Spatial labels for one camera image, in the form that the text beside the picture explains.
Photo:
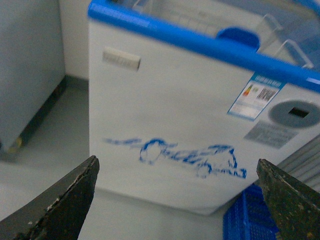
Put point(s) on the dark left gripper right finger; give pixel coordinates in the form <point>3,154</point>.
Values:
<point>294,206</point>

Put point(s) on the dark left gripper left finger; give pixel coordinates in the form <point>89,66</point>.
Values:
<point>59,212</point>

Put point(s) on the yellowish fridge caster wheel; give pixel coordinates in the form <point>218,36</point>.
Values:
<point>15,146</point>

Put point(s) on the grey upright fridge cabinet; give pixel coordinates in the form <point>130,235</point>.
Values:
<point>31,62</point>

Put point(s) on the blue plastic crate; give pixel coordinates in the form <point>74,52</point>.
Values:
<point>249,218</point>

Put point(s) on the grey instruction sticker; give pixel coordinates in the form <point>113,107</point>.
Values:
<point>270,134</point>

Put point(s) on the grey round control panel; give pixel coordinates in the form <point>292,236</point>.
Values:
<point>295,114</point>

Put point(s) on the white chest freezer with penguins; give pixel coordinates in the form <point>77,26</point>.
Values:
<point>163,133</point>

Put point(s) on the silver brand nameplate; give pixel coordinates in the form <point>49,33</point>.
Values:
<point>121,58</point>

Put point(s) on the glass sliding freezer lid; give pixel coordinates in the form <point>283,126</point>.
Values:
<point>299,22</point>

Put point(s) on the white wire freezer basket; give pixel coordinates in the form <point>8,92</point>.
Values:
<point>232,22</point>

